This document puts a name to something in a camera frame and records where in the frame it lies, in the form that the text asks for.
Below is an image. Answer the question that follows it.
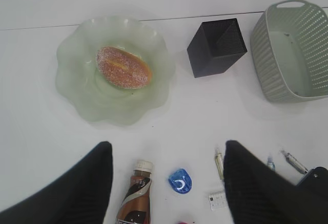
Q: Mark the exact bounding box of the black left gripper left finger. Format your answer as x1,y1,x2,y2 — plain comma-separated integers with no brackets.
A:
1,141,113,223

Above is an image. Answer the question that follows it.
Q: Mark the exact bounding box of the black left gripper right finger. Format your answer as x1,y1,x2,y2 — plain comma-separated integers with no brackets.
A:
223,140,327,223

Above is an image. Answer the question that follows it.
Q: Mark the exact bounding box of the brown Nescafe coffee bottle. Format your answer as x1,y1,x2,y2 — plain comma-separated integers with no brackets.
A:
116,160,153,224

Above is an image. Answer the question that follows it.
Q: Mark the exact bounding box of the sugared bread roll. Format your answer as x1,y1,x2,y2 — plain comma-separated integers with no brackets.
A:
96,47,152,89

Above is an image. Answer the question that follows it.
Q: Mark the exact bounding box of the white grey pen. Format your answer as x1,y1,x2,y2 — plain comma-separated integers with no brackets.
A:
280,150,308,175

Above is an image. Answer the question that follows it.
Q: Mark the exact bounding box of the cream patterned pen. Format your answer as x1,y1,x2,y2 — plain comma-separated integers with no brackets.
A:
215,148,224,181

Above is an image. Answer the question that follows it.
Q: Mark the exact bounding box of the blue pencil sharpener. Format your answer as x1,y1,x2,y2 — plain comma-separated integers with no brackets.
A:
168,168,192,194

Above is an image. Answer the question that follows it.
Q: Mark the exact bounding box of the red pencil sharpener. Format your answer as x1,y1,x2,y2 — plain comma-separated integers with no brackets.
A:
176,221,196,224

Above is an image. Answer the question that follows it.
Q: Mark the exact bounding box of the green plastic basket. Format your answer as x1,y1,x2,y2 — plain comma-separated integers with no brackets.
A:
250,0,327,103

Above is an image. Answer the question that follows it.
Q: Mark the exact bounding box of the black mesh pen holder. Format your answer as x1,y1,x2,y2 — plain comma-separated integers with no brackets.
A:
187,18,248,78

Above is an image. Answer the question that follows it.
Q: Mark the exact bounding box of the clear plastic ruler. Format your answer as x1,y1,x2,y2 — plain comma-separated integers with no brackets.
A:
208,190,228,211

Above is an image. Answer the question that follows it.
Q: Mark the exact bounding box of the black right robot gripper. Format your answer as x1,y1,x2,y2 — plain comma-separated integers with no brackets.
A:
297,167,328,199

